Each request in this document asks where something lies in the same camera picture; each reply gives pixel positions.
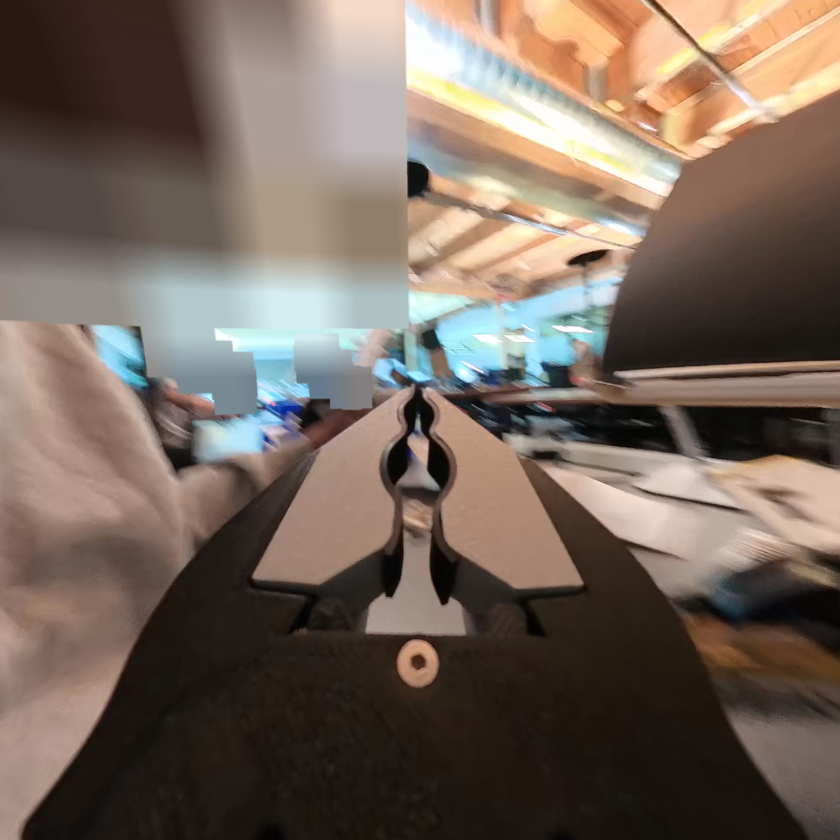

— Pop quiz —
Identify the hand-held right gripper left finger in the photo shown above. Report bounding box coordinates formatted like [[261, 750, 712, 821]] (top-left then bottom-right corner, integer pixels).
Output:
[[251, 387, 421, 599]]

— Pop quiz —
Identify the computer monitor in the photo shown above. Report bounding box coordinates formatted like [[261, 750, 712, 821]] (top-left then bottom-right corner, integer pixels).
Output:
[[600, 95, 840, 395]]

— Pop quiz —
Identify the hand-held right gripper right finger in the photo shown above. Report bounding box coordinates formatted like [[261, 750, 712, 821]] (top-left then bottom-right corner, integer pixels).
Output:
[[422, 387, 586, 606]]

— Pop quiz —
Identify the person's left forearm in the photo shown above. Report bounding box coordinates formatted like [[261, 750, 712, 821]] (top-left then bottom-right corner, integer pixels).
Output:
[[177, 420, 342, 546]]

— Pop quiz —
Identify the person's grey hoodie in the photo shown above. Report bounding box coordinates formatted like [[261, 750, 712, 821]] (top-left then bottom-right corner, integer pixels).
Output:
[[0, 325, 198, 840]]

